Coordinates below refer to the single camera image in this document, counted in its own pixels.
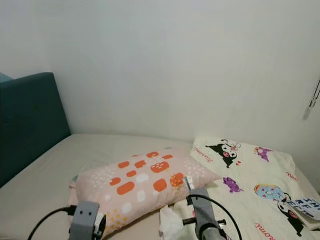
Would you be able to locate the pink pillow with orange patches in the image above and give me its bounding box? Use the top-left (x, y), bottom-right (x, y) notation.
top-left (69, 147), bottom-right (222, 237)

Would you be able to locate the bed with cream sheet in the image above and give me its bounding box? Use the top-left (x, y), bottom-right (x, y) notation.
top-left (0, 133), bottom-right (320, 240)

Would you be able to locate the cream cartoon print quilt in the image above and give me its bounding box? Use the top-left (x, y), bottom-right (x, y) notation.
top-left (159, 136), bottom-right (320, 240)

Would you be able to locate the white book with blue letters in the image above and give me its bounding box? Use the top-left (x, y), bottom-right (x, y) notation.
top-left (285, 197), bottom-right (320, 224)

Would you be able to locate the teal upholstered headboard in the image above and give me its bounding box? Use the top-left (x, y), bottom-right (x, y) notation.
top-left (0, 72), bottom-right (72, 189)

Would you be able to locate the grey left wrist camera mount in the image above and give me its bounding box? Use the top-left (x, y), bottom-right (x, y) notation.
top-left (69, 201), bottom-right (101, 240)

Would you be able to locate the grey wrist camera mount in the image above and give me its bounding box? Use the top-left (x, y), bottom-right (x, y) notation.
top-left (189, 187), bottom-right (224, 240)
top-left (69, 201), bottom-right (101, 240)

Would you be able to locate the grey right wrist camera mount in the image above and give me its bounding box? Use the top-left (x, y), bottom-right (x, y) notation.
top-left (189, 187), bottom-right (224, 240)

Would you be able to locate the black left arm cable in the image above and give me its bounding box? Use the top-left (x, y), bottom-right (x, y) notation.
top-left (27, 205), bottom-right (79, 240)

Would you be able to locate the window blind pull cord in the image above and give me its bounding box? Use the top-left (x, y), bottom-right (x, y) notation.
top-left (309, 77), bottom-right (320, 110)

